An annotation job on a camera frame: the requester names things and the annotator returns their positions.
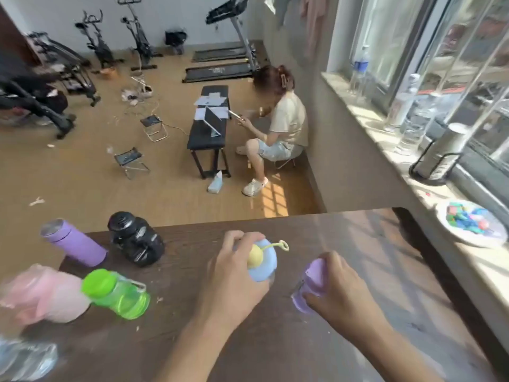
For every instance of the white round device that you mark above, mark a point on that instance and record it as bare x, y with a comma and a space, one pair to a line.
145, 91

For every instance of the dark wooden table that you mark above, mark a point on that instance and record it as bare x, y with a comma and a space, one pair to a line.
358, 242

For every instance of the purple steel-top thermos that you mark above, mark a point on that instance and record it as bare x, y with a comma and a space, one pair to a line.
79, 246

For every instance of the person's right hand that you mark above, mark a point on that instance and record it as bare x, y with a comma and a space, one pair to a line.
350, 306

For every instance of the person's left forearm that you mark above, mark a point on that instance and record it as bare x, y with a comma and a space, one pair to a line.
195, 358

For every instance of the white tumbler bottle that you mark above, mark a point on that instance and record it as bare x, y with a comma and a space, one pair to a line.
24, 362

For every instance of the black padded bench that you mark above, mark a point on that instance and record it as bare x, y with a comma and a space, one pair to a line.
204, 139

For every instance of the red-label plastic bottle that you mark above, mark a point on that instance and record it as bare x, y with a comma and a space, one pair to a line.
399, 107

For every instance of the dark window frame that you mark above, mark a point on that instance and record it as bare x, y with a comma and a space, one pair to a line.
477, 182

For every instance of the tablet on stand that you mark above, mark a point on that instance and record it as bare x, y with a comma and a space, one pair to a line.
214, 119

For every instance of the stone windowsill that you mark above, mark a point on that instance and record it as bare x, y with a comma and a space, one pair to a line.
489, 270

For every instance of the white papers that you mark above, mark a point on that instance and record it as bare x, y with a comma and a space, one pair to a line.
210, 101

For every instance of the flat black treadmill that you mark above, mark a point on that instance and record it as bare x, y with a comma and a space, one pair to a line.
218, 54

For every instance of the black exercise bike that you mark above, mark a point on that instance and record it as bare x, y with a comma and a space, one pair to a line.
141, 43
99, 47

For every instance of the blue-label plastic bottle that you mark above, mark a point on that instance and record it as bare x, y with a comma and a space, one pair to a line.
360, 67

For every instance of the white plate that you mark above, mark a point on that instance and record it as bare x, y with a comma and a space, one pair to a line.
469, 240

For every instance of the steel window grille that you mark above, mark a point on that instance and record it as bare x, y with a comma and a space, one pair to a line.
487, 75

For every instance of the pile of colourful blocks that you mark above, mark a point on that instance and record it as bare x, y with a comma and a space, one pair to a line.
469, 218

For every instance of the black water jug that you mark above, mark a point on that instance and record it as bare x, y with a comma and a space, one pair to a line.
137, 240

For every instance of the translucent purple bottle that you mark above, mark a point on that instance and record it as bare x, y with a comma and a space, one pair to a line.
314, 274

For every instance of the clear ribbed plastic bottle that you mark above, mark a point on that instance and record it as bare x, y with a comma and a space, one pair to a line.
415, 127

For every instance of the pink water bottle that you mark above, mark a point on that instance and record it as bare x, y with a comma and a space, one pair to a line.
43, 294

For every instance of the folding stool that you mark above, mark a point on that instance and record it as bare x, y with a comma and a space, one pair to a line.
128, 156
151, 121
285, 163

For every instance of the black treadmill with console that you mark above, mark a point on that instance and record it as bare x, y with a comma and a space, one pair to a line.
218, 71

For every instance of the person's left hand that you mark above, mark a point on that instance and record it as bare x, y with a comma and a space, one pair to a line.
226, 290

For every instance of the grey hanging garment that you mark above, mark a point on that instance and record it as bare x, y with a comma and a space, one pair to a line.
283, 7

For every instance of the green plastic bottle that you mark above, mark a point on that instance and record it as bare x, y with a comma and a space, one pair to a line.
119, 298

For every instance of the black exercise machine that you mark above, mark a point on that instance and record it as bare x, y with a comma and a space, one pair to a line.
36, 103
71, 71

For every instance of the stack of paper cups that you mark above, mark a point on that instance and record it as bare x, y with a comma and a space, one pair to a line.
445, 151

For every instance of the person's right forearm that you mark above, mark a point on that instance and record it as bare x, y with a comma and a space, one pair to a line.
397, 362

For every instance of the pale blue tissue pack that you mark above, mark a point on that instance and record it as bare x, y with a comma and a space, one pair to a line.
215, 184

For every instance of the blue-lid cartoon bottle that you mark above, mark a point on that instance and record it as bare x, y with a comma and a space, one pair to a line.
266, 270

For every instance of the orange bowl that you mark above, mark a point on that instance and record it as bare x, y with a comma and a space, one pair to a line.
108, 73

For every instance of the clear drinking glass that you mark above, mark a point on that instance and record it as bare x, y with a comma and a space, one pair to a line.
366, 89

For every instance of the pink hanging cloth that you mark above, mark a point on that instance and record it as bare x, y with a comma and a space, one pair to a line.
314, 15

